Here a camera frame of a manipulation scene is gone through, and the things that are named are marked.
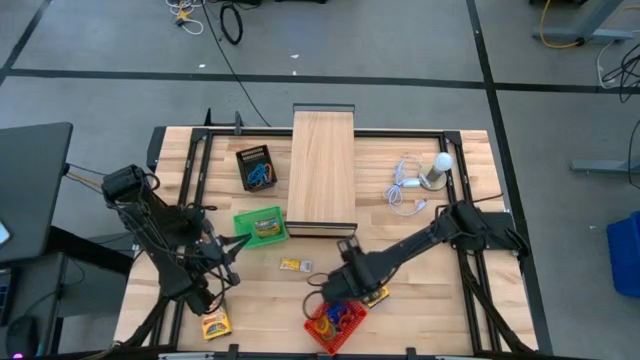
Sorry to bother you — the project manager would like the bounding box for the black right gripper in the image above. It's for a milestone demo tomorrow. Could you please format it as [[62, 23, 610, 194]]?
[[319, 236, 386, 304]]

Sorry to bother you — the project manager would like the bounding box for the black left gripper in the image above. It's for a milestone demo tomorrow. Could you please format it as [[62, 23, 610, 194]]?
[[192, 219, 253, 288]]

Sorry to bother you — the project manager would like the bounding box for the green plastic basket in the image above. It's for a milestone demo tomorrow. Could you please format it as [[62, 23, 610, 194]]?
[[232, 205, 290, 250]]

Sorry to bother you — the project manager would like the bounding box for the red plastic basket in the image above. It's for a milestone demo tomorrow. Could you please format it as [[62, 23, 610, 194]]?
[[302, 298, 369, 357]]

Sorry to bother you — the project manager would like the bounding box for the black side desk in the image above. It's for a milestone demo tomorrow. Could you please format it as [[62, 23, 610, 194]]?
[[0, 122, 74, 265]]

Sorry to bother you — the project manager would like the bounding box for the long wooden box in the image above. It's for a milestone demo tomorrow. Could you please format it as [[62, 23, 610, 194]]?
[[285, 103, 359, 239]]

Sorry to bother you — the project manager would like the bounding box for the silver aluminium bar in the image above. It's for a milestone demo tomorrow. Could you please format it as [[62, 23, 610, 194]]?
[[158, 351, 217, 360]]

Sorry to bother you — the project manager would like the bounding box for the black plastic basket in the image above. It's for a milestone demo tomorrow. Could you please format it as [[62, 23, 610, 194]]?
[[235, 144, 279, 193]]

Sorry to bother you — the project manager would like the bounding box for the black computer mouse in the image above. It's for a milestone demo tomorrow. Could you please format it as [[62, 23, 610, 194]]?
[[5, 315, 41, 359]]

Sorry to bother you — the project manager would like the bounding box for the grey metal stand foot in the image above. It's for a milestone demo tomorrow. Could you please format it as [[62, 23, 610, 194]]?
[[569, 158, 640, 176], [531, 0, 637, 45]]

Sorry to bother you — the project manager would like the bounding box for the blue plastic bin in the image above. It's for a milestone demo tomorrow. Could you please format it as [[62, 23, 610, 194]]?
[[606, 210, 640, 300]]

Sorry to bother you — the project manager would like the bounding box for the white usb cable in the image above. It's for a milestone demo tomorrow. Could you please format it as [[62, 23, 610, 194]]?
[[381, 154, 432, 218]]

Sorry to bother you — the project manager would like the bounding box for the long black floor cable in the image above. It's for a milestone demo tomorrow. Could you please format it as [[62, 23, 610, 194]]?
[[199, 0, 272, 128]]

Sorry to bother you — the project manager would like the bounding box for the black coiled floor cable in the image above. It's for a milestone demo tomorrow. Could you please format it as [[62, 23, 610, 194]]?
[[219, 2, 245, 47]]

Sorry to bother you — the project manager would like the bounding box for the white floor cable bundle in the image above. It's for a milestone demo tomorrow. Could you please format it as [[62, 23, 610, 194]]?
[[164, 0, 206, 37]]

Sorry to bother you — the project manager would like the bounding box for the yellow floor cable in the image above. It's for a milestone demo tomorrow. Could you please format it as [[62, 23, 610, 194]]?
[[538, 0, 584, 50]]

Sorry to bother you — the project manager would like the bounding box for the black floor cable tangle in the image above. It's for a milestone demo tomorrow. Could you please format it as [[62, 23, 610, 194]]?
[[597, 42, 640, 104]]

